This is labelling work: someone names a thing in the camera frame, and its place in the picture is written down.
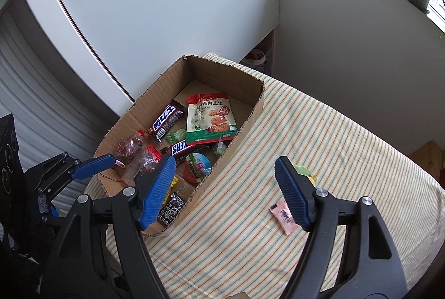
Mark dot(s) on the white green snack pouch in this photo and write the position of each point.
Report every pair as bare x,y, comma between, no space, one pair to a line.
208,118

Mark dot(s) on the white slatted door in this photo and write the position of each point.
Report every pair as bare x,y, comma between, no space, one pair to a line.
34,76

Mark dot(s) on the wooden crate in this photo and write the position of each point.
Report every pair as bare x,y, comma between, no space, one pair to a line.
429,156

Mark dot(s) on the round yellow candy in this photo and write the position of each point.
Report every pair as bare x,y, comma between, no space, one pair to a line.
303,169

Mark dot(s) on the red white container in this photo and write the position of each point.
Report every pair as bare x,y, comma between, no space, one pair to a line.
253,58

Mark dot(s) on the dark patterned snack packet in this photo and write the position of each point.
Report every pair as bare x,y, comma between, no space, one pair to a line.
172,210

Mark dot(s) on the cardboard box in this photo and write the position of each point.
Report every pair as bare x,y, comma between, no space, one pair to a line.
222,76

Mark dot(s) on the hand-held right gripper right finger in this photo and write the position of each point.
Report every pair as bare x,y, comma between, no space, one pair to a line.
292,191

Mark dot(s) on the round jelly cup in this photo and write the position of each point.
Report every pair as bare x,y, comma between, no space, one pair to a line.
198,165

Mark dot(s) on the white plastic basket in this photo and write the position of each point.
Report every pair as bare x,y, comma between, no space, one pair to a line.
267,63

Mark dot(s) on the brown chocolate bar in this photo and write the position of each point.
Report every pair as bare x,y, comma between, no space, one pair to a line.
164,121
180,147

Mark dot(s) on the yellow candy packet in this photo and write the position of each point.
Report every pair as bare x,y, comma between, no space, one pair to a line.
168,198

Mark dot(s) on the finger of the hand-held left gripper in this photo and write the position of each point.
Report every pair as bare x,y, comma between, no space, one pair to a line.
94,167

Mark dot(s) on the white cabinet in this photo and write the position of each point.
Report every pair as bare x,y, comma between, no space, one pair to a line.
156,7

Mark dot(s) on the striped tablecloth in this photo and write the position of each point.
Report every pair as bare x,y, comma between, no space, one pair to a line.
313,118

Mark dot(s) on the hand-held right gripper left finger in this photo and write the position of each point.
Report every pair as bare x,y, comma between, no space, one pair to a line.
158,191

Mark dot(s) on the green square candy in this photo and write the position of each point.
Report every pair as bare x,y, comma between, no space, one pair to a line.
175,136

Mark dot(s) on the pink candy packet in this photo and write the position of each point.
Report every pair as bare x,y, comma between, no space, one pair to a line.
283,217

